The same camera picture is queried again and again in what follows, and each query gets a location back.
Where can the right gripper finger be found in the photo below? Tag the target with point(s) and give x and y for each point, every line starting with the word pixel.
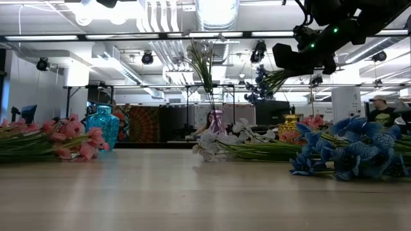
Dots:
pixel 285 57

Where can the blue artificial flower bunch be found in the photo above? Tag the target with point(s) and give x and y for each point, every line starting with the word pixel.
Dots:
pixel 258 91
pixel 303 163
pixel 369 150

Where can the pink artificial flower bunch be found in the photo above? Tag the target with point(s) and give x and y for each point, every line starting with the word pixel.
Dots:
pixel 316 122
pixel 90 147
pixel 22 125

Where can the white artificial flower bunch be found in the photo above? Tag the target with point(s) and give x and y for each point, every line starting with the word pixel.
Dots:
pixel 207 73
pixel 208 147

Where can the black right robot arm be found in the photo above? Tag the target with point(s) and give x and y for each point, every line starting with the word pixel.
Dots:
pixel 369 16

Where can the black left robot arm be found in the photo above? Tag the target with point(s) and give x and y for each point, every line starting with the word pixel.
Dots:
pixel 107 3

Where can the yellow glass vase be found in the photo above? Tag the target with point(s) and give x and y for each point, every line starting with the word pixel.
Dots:
pixel 289 126

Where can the pink glass vase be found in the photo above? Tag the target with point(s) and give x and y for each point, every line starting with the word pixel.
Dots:
pixel 217 123

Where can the teal glass vase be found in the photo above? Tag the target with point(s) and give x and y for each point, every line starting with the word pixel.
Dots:
pixel 106 125

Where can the black ceiling spotlight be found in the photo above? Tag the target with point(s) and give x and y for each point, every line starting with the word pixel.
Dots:
pixel 147 58
pixel 258 51
pixel 42 64
pixel 379 56
pixel 317 80

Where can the black overhead light bar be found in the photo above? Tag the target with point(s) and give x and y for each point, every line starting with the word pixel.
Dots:
pixel 247 34

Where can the black computer monitor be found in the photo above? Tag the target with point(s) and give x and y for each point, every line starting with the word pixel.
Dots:
pixel 273 114

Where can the white cabinet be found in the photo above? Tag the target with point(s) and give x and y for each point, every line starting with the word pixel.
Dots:
pixel 346 102

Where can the person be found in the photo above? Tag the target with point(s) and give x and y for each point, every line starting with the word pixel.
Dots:
pixel 383 115
pixel 205 128

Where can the orange mandala tapestry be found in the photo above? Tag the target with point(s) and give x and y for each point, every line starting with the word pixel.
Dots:
pixel 144 123

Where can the small blue-lit monitor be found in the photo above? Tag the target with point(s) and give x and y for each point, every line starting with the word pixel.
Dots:
pixel 29 113

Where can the silver ceiling air duct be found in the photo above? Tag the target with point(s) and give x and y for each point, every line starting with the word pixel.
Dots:
pixel 217 13

